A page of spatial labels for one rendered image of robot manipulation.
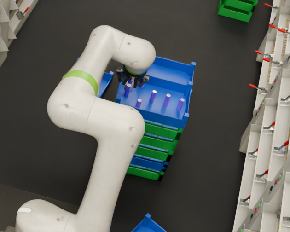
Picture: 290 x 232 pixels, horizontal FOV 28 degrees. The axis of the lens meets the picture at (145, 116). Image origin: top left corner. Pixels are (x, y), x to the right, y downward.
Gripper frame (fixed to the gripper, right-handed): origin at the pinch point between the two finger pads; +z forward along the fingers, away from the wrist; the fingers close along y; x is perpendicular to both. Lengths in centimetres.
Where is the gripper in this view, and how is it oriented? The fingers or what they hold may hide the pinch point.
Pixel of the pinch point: (129, 84)
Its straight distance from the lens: 234.0
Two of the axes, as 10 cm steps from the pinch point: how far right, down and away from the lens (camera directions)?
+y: 9.7, 2.4, 0.7
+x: 2.2, -9.4, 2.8
